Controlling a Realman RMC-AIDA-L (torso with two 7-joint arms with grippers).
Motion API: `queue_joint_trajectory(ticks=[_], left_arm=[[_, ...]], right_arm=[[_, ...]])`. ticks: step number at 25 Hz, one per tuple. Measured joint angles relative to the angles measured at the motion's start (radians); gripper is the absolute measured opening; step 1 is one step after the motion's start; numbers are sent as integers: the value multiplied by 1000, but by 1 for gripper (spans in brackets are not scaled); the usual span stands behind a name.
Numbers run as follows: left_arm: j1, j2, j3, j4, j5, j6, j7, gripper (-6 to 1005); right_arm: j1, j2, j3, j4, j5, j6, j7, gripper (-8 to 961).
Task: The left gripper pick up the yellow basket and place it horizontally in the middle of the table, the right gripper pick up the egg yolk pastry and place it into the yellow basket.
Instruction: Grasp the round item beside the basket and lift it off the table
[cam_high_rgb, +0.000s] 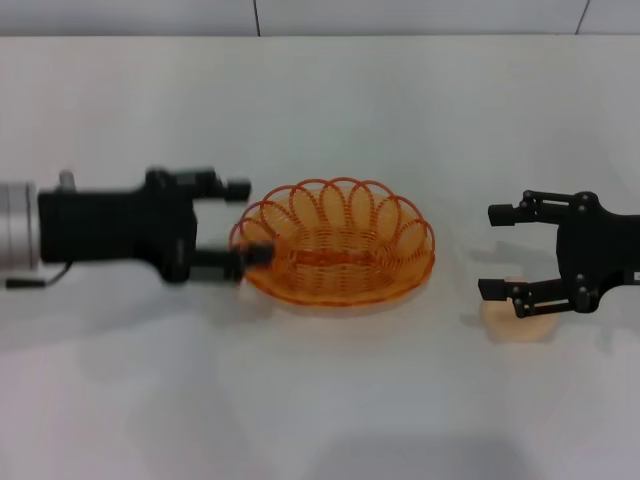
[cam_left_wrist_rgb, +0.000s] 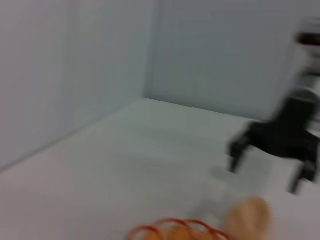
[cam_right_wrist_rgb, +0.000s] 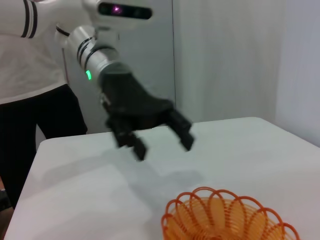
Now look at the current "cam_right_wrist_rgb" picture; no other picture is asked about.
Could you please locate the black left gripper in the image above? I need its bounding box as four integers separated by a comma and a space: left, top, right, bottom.
98, 62, 195, 161

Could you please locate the orange woven plastic basket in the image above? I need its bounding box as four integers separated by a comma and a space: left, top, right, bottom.
161, 186, 300, 240

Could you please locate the white robot head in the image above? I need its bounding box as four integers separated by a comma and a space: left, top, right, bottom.
81, 0, 154, 29

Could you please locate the dark blurry equipment piece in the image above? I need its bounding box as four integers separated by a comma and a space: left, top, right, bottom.
0, 187, 13, 214

